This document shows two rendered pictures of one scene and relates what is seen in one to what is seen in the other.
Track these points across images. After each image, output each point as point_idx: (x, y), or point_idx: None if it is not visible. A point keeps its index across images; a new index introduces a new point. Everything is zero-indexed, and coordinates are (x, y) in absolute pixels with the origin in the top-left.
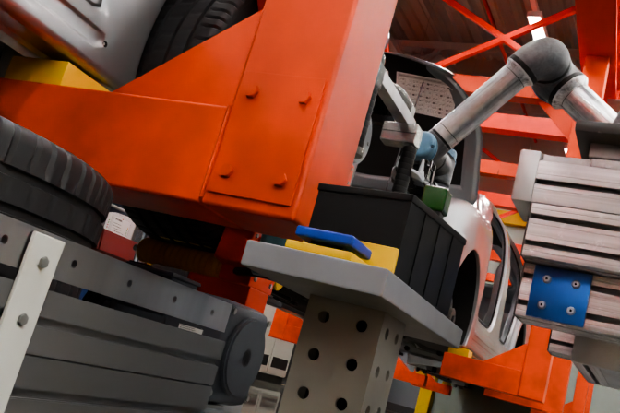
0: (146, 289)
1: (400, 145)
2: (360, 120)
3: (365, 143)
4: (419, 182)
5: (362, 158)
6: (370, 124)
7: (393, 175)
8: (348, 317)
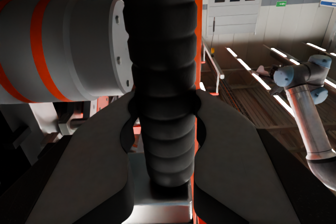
0: None
1: (137, 175)
2: None
3: (120, 53)
4: (237, 138)
5: (114, 23)
6: (128, 82)
7: (106, 106)
8: None
